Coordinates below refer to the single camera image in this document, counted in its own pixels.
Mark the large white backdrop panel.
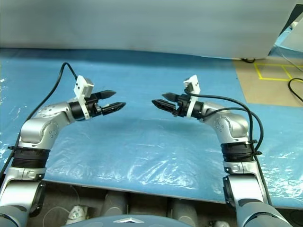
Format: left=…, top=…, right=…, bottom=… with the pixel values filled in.
left=0, top=0, right=296, bottom=60

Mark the grey rounded shape under table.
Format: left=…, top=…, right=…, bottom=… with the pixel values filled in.
left=104, top=191, right=128, bottom=215
left=169, top=198, right=198, bottom=223

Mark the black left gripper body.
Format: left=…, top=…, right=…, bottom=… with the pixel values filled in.
left=85, top=93, right=104, bottom=118

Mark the black floor cable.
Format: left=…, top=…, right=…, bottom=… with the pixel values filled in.
left=288, top=78, right=303, bottom=104

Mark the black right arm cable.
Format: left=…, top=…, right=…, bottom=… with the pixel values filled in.
left=189, top=93, right=273, bottom=206

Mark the white object under table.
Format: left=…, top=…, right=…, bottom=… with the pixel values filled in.
left=208, top=219, right=229, bottom=227
left=66, top=205, right=89, bottom=224

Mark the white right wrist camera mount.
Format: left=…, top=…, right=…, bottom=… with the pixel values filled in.
left=182, top=74, right=202, bottom=118

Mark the grey robot torso silver logo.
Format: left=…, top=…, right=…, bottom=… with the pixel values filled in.
left=59, top=214, right=240, bottom=227

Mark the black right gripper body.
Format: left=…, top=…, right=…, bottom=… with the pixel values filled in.
left=173, top=94, right=191, bottom=118

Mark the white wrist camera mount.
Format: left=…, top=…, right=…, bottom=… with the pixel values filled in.
left=72, top=75, right=94, bottom=120
left=182, top=74, right=202, bottom=118

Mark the white side board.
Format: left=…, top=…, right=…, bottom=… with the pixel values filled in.
left=281, top=20, right=303, bottom=52

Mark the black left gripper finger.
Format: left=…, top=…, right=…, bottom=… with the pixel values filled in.
left=98, top=89, right=117, bottom=100
left=101, top=102, right=126, bottom=116

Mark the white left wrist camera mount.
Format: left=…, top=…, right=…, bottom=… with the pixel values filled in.
left=72, top=75, right=94, bottom=120

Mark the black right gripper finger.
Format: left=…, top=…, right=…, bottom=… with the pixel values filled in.
left=161, top=92, right=178, bottom=103
left=151, top=99, right=177, bottom=114

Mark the brown floor mat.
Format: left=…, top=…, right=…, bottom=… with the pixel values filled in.
left=233, top=55, right=303, bottom=107

